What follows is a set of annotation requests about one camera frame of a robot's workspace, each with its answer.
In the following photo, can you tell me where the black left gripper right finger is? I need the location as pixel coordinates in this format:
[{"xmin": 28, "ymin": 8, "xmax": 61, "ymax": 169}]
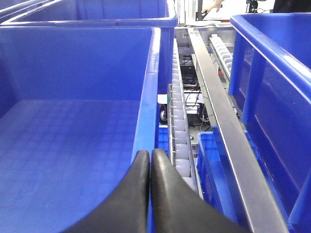
[{"xmin": 151, "ymin": 149, "xmax": 249, "ymax": 233}]

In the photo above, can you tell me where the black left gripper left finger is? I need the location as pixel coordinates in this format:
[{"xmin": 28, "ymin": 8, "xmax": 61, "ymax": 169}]
[{"xmin": 64, "ymin": 150, "xmax": 150, "ymax": 233}]

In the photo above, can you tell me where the blue bin lower shelf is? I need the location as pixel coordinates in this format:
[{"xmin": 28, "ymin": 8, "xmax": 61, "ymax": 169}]
[{"xmin": 197, "ymin": 126, "xmax": 238, "ymax": 223}]

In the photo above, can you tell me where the distant person hand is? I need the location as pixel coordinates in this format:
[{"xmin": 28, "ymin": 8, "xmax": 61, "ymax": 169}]
[{"xmin": 201, "ymin": 0, "xmax": 223, "ymax": 14}]

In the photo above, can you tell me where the white roller track left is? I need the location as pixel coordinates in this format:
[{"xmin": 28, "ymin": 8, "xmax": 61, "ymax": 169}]
[{"xmin": 167, "ymin": 40, "xmax": 203, "ymax": 198}]

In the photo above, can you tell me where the white roller track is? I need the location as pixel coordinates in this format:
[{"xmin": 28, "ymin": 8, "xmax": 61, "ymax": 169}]
[
  {"xmin": 167, "ymin": 40, "xmax": 203, "ymax": 198},
  {"xmin": 209, "ymin": 34, "xmax": 233, "ymax": 81}
]

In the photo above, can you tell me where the large blue plastic bin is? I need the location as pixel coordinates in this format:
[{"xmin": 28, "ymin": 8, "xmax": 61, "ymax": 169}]
[{"xmin": 0, "ymin": 26, "xmax": 161, "ymax": 233}]

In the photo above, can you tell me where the white roller track right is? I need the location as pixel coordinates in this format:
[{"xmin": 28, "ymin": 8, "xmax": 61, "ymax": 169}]
[{"xmin": 209, "ymin": 34, "xmax": 233, "ymax": 81}]

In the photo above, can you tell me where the blue bin right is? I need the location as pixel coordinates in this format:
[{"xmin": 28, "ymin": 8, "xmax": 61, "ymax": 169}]
[{"xmin": 229, "ymin": 13, "xmax": 311, "ymax": 233}]

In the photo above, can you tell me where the blue bin left back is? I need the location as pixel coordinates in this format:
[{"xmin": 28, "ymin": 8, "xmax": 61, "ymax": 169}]
[{"xmin": 1, "ymin": 0, "xmax": 178, "ymax": 94}]

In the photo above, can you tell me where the steel divider rail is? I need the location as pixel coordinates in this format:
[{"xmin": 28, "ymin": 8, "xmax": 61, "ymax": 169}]
[{"xmin": 188, "ymin": 28, "xmax": 288, "ymax": 233}]

